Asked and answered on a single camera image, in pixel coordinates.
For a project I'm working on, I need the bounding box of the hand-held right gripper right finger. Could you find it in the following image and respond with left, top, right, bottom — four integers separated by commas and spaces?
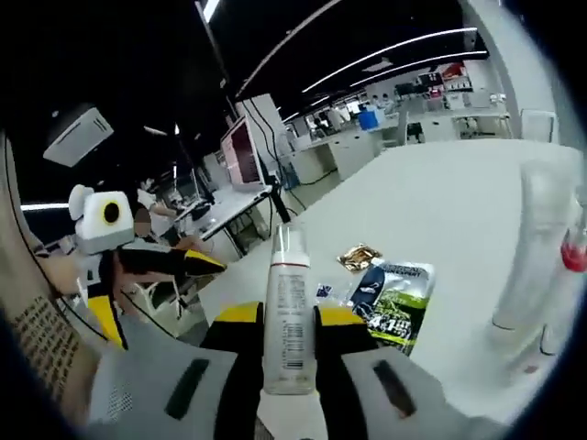
313, 304, 464, 440

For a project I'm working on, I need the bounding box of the tall red-collared skincare pump bottle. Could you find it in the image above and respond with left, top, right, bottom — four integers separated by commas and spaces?
540, 182, 587, 358

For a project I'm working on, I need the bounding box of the ceiling air conditioner unit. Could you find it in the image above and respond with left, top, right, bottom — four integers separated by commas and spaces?
43, 105, 115, 167

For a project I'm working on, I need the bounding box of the white mesh-back chair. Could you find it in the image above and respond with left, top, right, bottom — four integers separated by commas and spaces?
520, 108, 559, 143

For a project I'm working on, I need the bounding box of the green black skincare sachet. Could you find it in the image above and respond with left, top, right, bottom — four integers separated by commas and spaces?
352, 258, 437, 357

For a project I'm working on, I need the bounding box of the black tripod stand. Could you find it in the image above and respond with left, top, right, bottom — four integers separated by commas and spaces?
268, 176, 290, 226

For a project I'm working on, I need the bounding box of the white framed monitor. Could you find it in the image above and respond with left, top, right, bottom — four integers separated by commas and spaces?
219, 114, 271, 190

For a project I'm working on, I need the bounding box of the blue plastic bin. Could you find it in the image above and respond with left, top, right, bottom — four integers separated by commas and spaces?
357, 111, 382, 132

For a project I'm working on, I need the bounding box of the person's left hand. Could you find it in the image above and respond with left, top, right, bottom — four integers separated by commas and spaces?
44, 252, 91, 298

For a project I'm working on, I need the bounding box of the white side desk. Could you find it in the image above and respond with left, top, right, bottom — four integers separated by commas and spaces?
173, 185, 271, 239

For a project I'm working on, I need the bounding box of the small clear skincare sachet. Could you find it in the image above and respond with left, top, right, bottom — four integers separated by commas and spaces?
314, 281, 357, 308

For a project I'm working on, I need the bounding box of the small white skincare pump bottle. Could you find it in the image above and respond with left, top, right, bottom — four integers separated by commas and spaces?
260, 224, 317, 398

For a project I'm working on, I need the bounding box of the white office workbench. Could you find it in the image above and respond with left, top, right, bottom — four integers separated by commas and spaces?
293, 104, 510, 184

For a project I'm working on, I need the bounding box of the gold foil skincare sachet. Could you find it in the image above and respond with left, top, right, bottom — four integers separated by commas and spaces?
337, 243, 382, 274

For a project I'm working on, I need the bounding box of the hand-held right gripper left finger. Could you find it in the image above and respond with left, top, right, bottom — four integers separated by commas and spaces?
132, 301, 268, 440

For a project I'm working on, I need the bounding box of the white skincare tube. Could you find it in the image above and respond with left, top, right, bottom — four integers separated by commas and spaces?
491, 148, 580, 334

